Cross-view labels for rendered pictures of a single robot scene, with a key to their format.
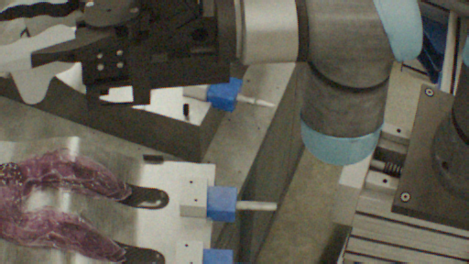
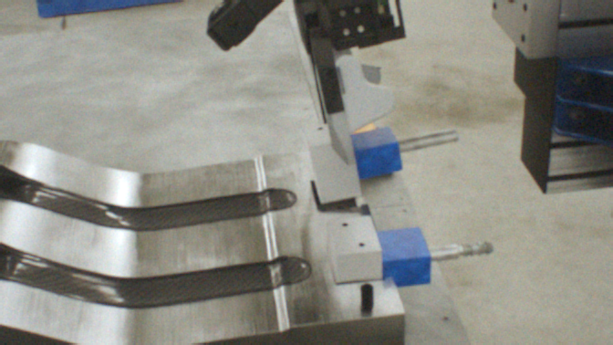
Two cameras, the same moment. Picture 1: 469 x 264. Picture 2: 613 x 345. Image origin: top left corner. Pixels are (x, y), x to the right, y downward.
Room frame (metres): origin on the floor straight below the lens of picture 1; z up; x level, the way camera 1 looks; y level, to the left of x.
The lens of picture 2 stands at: (0.35, 0.34, 1.33)
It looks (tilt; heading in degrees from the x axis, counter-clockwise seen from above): 30 degrees down; 336
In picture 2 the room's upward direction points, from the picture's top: 3 degrees counter-clockwise
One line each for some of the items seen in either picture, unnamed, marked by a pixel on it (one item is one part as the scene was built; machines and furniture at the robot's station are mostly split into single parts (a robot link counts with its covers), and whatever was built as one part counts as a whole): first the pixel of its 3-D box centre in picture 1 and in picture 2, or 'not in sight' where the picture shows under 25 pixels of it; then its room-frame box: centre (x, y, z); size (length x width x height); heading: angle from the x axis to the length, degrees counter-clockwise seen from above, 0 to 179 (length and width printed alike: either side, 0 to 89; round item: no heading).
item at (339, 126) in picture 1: (342, 82); not in sight; (0.51, -0.09, 1.33); 0.11 x 0.08 x 0.11; 7
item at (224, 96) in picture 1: (231, 94); (412, 256); (0.89, 0.01, 0.89); 0.13 x 0.05 x 0.05; 71
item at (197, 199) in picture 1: (228, 204); not in sight; (0.72, 0.01, 0.86); 0.13 x 0.05 x 0.05; 88
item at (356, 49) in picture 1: (355, 17); not in sight; (0.49, -0.09, 1.43); 0.11 x 0.08 x 0.09; 97
